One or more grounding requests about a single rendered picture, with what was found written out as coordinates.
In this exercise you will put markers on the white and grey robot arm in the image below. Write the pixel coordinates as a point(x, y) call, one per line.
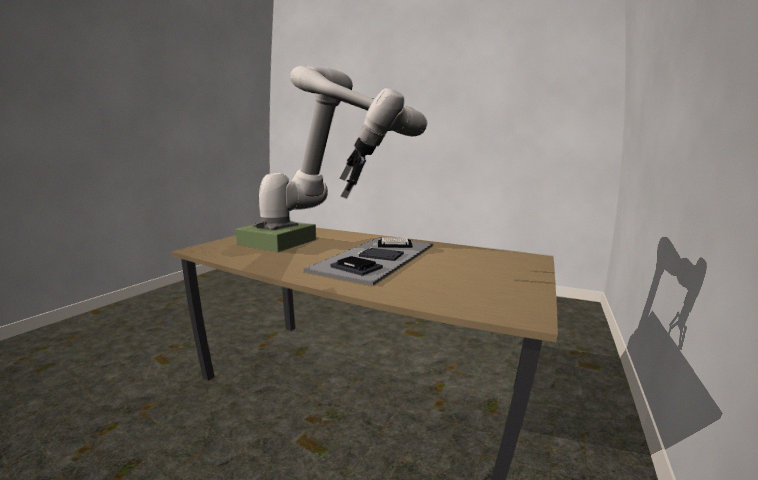
point(278, 195)

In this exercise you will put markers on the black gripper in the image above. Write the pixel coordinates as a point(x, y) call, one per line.
point(362, 150)

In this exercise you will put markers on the black well plate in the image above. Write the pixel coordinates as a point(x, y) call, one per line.
point(355, 262)

